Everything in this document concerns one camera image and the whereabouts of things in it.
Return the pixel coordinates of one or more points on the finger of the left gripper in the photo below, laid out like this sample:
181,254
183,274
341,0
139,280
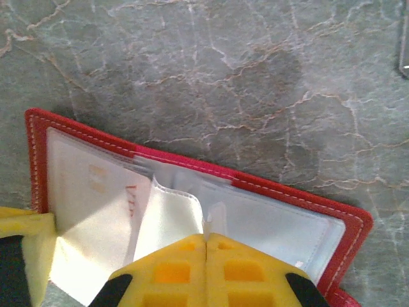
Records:
35,249

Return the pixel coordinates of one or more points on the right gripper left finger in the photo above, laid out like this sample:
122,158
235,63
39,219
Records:
172,275

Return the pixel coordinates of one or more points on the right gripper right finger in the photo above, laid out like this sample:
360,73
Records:
243,275

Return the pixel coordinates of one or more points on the white credit card gold chip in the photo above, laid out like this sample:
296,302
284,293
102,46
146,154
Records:
96,198

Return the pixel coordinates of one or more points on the red leather card holder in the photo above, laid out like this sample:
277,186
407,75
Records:
35,160

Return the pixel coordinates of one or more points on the clear acrylic card stand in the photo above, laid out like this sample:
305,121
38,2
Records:
404,48

